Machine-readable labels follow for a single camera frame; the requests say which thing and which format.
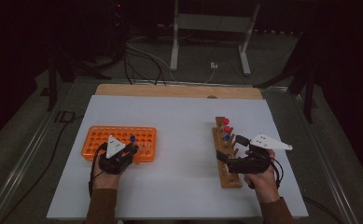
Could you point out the blue-capped clear tube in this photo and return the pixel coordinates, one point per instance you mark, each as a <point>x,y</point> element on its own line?
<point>227,137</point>
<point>132,137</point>

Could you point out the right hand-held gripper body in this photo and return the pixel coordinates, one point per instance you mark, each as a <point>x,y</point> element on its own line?
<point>250,165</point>

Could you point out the white power plug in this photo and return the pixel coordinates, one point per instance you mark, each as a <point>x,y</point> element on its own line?
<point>213,65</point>

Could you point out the metal floor rail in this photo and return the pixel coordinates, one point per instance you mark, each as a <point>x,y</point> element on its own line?
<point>322,155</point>
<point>23,155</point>

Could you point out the wooden tube rack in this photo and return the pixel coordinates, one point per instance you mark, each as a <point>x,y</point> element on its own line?
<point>230,182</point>

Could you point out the orange plastic tube rack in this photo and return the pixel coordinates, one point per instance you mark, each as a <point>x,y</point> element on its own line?
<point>98,140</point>

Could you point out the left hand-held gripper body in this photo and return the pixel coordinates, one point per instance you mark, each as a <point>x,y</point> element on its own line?
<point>115,155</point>

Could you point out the dark tripod stand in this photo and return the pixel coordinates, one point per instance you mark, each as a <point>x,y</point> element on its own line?
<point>53,77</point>
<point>308,93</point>

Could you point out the metal frame stand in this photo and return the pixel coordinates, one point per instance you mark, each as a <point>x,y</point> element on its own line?
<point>213,22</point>

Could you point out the red-capped clear tube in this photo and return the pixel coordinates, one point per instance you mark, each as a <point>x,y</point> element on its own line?
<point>226,121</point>
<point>227,128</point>

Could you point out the person's left hand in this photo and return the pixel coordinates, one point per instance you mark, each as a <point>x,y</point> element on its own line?
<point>106,181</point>

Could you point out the person's right hand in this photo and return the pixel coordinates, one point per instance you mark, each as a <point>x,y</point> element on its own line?
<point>266,185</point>

